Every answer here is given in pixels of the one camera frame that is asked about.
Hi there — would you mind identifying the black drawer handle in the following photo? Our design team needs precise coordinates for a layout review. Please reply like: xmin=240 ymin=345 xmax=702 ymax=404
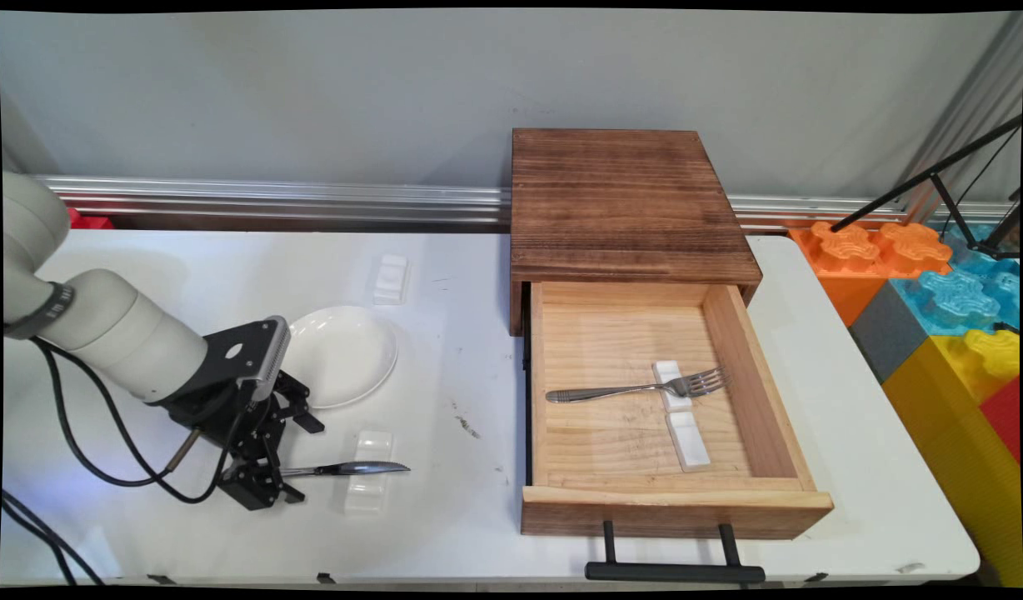
xmin=584 ymin=521 xmax=766 ymax=584

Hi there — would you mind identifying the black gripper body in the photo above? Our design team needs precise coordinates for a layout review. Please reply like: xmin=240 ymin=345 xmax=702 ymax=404
xmin=149 ymin=377 xmax=267 ymax=455

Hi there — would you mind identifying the dark wooden drawer cabinet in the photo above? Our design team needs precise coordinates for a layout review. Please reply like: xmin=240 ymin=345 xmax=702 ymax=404
xmin=509 ymin=127 xmax=763 ymax=337

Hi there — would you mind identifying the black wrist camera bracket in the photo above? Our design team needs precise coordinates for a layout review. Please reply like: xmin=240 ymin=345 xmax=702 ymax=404
xmin=197 ymin=316 xmax=292 ymax=406

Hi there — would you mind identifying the light wooden drawer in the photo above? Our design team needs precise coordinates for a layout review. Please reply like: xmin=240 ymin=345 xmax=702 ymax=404
xmin=520 ymin=282 xmax=835 ymax=540

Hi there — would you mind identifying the black tripod stand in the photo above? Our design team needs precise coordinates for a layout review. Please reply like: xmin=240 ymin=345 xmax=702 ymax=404
xmin=830 ymin=112 xmax=1023 ymax=261

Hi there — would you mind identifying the clear cutlery rest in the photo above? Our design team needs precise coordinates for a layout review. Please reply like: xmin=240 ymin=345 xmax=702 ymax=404
xmin=342 ymin=430 xmax=394 ymax=514
xmin=371 ymin=254 xmax=410 ymax=306

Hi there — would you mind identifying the blue foam block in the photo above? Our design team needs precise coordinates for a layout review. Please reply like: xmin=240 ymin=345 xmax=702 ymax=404
xmin=891 ymin=221 xmax=1022 ymax=336

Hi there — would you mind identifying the grey foam block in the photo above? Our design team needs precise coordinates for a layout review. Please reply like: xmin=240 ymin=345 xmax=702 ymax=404
xmin=849 ymin=283 xmax=931 ymax=384

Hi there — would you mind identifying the white round plate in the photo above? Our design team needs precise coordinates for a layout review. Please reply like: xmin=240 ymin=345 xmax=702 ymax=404
xmin=282 ymin=306 xmax=398 ymax=410

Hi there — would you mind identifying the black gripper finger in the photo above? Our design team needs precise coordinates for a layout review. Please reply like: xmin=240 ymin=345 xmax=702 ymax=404
xmin=218 ymin=433 xmax=308 ymax=512
xmin=266 ymin=369 xmax=326 ymax=436

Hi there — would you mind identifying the silver table knife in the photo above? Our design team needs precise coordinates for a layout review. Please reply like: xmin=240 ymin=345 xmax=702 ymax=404
xmin=278 ymin=461 xmax=411 ymax=479

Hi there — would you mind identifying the red foam block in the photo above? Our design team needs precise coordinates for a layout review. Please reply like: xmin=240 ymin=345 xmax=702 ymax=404
xmin=981 ymin=377 xmax=1022 ymax=463

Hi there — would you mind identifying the aluminium rail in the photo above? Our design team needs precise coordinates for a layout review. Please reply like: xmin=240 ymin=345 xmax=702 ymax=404
xmin=32 ymin=175 xmax=1012 ymax=232

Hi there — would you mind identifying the silver fork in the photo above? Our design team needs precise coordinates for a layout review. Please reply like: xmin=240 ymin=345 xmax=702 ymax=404
xmin=545 ymin=367 xmax=731 ymax=404

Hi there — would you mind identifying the black cable with black plug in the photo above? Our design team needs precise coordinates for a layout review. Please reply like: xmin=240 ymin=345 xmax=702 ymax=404
xmin=2 ymin=337 xmax=267 ymax=586

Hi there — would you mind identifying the white cutlery rest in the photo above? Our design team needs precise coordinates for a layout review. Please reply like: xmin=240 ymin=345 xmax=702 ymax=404
xmin=651 ymin=360 xmax=712 ymax=473

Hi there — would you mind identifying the grey velcro strap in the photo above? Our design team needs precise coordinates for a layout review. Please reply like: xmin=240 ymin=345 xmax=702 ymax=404
xmin=5 ymin=282 xmax=76 ymax=341

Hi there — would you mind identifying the orange foam block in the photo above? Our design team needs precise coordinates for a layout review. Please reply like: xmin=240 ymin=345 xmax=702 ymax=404
xmin=791 ymin=220 xmax=954 ymax=326

